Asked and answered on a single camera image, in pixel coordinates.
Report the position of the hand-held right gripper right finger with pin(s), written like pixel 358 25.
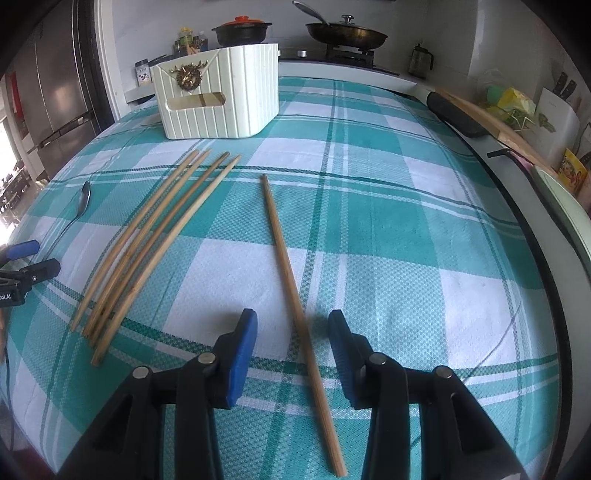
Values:
pixel 344 355

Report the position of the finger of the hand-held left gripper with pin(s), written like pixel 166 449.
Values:
pixel 41 271
pixel 23 250

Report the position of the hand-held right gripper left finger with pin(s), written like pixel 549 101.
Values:
pixel 242 350

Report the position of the metal spoon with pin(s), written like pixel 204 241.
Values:
pixel 85 196

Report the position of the cream ribbed storage box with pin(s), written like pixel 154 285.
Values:
pixel 231 92

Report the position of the wooden dining furniture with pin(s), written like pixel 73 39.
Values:
pixel 9 184

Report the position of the teal checkered tablecloth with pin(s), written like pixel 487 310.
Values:
pixel 415 230

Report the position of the red hanging cloth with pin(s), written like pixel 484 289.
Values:
pixel 16 101

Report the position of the grey refrigerator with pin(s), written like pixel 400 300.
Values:
pixel 60 83

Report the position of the bundle of wooden chopsticks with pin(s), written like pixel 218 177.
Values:
pixel 228 169

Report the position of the black lidded spice jar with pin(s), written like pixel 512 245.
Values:
pixel 142 71

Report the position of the dark sauce bottle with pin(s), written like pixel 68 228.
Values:
pixel 185 41
pixel 201 42

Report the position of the green cutting board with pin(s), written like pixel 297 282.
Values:
pixel 568 207

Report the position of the wooden cutting board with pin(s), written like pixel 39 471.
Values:
pixel 498 134

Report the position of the yellow printed cup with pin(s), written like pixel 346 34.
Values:
pixel 572 170

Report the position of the black gas stove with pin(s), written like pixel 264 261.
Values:
pixel 341 57

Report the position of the yellow green plastic bags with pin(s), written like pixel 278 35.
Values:
pixel 510 104

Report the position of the dark glass press pot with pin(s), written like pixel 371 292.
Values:
pixel 420 62

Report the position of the black clay pot red lid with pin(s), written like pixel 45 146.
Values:
pixel 240 32

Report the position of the dark wok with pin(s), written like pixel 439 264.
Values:
pixel 346 38

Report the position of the white knife block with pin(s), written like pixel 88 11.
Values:
pixel 556 117

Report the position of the glass wok lid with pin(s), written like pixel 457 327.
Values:
pixel 347 24

